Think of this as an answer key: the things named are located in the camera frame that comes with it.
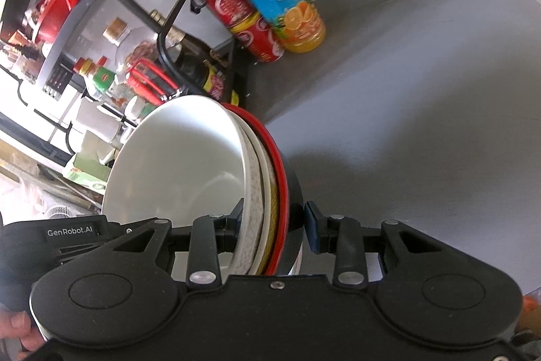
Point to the cream bowl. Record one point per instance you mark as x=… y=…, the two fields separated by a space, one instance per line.
x=268 y=230
x=187 y=159

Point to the green label sauce bottle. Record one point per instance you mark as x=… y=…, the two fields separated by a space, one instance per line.
x=113 y=94

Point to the lower red can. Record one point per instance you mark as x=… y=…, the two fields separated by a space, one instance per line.
x=255 y=35

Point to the red and black bowl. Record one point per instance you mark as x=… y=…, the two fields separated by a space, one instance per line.
x=283 y=250

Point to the green tissue box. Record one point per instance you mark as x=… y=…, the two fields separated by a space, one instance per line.
x=87 y=172

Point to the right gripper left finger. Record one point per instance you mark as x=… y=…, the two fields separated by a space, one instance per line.
x=211 y=236

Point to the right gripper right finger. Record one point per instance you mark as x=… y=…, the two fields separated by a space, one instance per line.
x=341 y=237

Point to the person's left hand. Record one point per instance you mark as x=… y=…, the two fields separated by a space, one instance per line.
x=19 y=336

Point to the clear red cap bottle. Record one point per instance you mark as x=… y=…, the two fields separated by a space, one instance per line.
x=93 y=74

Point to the red plastic basket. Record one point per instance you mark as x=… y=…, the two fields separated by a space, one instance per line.
x=51 y=17

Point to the dark brown sauce bottle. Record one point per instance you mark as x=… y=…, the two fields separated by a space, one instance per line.
x=190 y=64

